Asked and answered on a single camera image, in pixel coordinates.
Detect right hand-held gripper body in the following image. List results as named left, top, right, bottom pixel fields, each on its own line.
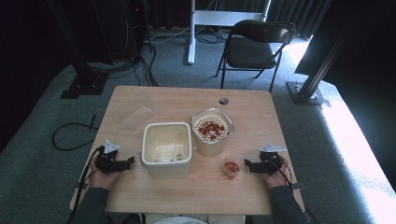
left=257, top=142, right=288, bottom=175

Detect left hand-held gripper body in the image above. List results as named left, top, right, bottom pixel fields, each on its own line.
left=94, top=139, right=124, bottom=175

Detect small clear cup with red pieces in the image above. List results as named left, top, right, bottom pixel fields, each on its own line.
left=222, top=156, right=243, bottom=181

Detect person's right hand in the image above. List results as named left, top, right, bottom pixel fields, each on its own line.
left=261, top=155, right=292, bottom=190

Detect person's left hand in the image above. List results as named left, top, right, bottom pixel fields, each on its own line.
left=89, top=157, right=122, bottom=191

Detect cream square plastic container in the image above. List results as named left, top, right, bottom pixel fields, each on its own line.
left=141, top=121, right=193, bottom=181

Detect cream container with strainer insert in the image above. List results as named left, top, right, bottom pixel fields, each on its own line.
left=190, top=107, right=235, bottom=158

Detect red pieces in strainer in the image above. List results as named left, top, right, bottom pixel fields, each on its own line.
left=198, top=120, right=226, bottom=142

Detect person's lap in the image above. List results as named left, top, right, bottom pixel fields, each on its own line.
left=145, top=213, right=248, bottom=224

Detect black metal stand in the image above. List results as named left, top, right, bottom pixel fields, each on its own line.
left=46, top=0, right=110, bottom=100
left=285, top=12, right=359, bottom=106

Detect black folding chair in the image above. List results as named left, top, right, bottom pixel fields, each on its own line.
left=214, top=19, right=298, bottom=93

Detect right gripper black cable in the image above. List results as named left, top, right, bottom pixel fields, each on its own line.
left=266, top=151, right=294, bottom=191

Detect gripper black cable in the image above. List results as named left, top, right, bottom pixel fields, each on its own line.
left=266, top=151, right=294, bottom=191
left=65, top=147, right=105, bottom=224

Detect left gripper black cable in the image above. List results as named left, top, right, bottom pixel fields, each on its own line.
left=65, top=147, right=105, bottom=224

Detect black cable loop on floor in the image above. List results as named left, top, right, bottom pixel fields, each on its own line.
left=51, top=114, right=100, bottom=152

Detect bundle of floor cables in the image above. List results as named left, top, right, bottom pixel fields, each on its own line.
left=87, top=24, right=227, bottom=88

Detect white desk frame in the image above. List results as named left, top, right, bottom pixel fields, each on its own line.
left=186, top=0, right=273, bottom=65

